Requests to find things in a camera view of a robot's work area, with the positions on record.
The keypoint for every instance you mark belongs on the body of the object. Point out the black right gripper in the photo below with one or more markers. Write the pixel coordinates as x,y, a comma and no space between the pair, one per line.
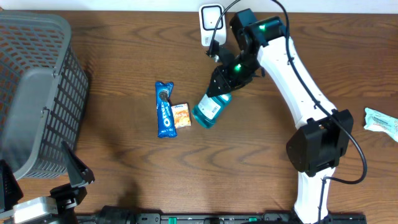
224,80

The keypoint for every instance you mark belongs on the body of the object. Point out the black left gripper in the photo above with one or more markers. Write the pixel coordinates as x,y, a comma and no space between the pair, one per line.
69,195

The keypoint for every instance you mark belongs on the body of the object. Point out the teal mouthwash bottle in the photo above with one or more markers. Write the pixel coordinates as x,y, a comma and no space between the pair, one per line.
208,109

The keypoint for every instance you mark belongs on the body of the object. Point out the blue Oreo cookie pack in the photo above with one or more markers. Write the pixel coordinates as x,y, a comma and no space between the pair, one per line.
166,126

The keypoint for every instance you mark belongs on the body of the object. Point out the white wet wipes pack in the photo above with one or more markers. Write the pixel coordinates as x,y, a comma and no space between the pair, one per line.
379,122

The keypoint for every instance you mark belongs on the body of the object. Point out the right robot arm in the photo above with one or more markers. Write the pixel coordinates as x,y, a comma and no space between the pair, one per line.
322,131

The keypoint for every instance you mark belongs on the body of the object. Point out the white barcode scanner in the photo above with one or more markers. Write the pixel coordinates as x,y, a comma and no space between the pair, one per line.
209,15

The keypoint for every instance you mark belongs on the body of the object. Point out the grey plastic mesh basket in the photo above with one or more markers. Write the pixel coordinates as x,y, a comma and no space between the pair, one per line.
43,93

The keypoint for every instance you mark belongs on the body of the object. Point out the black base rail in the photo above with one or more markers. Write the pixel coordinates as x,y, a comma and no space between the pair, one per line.
109,214

